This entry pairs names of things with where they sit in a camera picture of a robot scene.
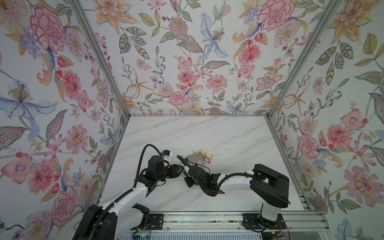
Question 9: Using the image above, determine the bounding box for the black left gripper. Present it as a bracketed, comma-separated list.
[154, 163, 184, 183]

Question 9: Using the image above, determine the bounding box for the silver metal keyring with keys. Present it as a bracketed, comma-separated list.
[187, 153, 205, 166]

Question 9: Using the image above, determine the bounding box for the yellow plastic key tag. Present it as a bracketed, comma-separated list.
[200, 150, 214, 159]

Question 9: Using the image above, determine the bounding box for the red plastic key tag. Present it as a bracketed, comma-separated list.
[204, 156, 212, 164]

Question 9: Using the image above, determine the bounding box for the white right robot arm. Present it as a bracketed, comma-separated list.
[184, 163, 291, 223]

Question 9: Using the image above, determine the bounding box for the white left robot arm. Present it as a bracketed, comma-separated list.
[73, 156, 184, 240]

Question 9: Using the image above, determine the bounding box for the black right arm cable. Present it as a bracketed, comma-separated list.
[176, 154, 291, 205]

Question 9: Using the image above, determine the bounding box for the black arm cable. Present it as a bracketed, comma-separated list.
[176, 154, 291, 205]
[132, 143, 164, 188]

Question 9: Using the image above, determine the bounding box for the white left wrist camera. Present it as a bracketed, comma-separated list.
[161, 150, 173, 162]

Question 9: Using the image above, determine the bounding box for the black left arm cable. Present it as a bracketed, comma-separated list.
[132, 143, 164, 188]

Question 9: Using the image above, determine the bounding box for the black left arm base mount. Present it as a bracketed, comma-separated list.
[131, 214, 164, 231]

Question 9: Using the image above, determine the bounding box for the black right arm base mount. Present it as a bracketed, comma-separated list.
[242, 213, 287, 231]

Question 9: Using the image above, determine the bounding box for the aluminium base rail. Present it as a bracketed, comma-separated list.
[119, 210, 331, 233]

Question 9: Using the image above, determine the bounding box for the aluminium corner frame post right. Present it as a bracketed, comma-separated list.
[265, 0, 339, 120]

